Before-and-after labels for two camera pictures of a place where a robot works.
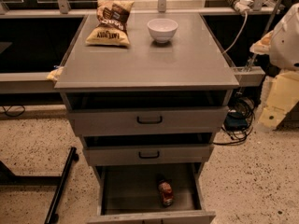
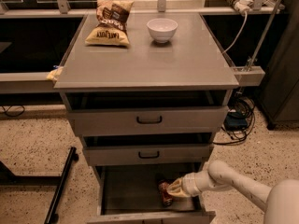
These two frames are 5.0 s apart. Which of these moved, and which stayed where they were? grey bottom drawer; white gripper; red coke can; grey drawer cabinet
Moved: white gripper
Stayed: grey bottom drawer; grey drawer cabinet; red coke can
